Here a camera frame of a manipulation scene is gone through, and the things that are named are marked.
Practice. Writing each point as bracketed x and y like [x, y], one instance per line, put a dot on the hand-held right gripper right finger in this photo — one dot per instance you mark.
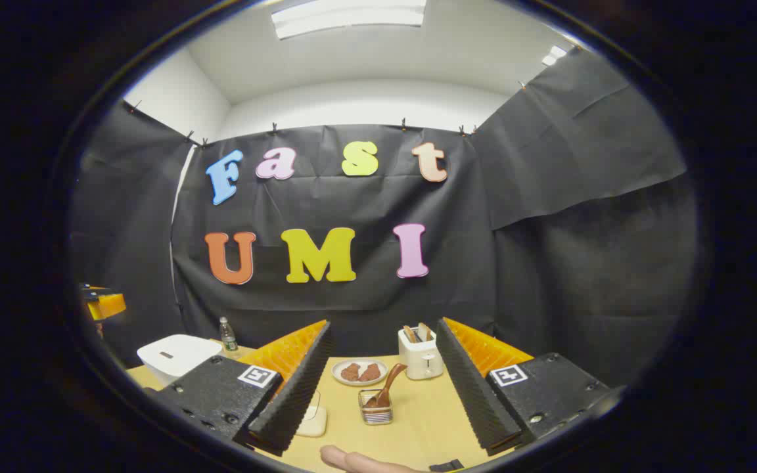
[474, 394]

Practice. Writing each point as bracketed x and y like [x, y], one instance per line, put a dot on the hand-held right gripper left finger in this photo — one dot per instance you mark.
[290, 401]

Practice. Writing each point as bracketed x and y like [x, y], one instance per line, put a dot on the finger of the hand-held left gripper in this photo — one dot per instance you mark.
[108, 305]

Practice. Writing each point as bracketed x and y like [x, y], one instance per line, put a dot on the clear container of rice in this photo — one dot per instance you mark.
[314, 420]

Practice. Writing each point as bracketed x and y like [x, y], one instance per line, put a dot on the brown wooden spoon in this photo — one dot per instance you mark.
[389, 383]

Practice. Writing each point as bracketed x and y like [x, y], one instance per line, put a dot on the white rice cooker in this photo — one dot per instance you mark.
[178, 355]

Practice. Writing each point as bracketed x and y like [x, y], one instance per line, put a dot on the white toaster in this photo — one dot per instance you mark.
[421, 362]

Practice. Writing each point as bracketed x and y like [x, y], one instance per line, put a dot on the brown meat piece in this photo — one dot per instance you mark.
[370, 372]
[350, 372]

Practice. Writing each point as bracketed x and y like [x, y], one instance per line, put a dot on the white round plate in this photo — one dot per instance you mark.
[360, 381]

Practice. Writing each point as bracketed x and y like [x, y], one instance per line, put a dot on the toast slice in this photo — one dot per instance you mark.
[410, 334]
[425, 330]

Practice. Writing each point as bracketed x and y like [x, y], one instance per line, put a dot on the clear water bottle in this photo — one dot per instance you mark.
[228, 338]

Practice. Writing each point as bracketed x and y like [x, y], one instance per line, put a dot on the small ceiling light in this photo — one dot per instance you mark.
[554, 55]

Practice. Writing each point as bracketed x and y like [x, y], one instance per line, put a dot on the large ceiling light panel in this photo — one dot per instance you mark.
[349, 16]

